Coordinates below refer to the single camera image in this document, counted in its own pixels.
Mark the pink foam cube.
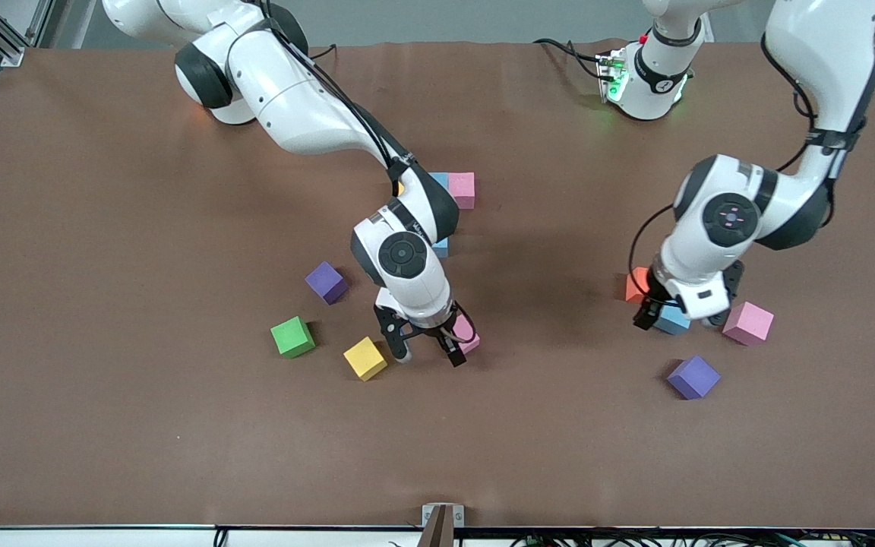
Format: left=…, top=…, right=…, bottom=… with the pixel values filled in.
left=447, top=172, right=476, bottom=210
left=449, top=314, right=482, bottom=356
left=722, top=301, right=775, bottom=347

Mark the purple foam cube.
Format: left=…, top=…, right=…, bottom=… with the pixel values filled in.
left=304, top=261, right=349, bottom=305
left=666, top=355, right=722, bottom=401

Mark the orange foam cube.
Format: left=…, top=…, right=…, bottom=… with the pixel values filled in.
left=626, top=266, right=652, bottom=303

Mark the green foam cube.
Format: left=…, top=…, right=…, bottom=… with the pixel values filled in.
left=270, top=316, right=316, bottom=359

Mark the brown table mat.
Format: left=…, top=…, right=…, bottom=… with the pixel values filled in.
left=0, top=38, right=875, bottom=530

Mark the metal table edge bracket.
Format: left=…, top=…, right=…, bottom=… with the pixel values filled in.
left=422, top=503, right=466, bottom=547

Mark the black left base cable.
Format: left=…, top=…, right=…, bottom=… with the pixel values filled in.
left=532, top=38, right=607, bottom=81

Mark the aluminium frame profile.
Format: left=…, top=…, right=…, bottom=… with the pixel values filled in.
left=0, top=0, right=55, bottom=68

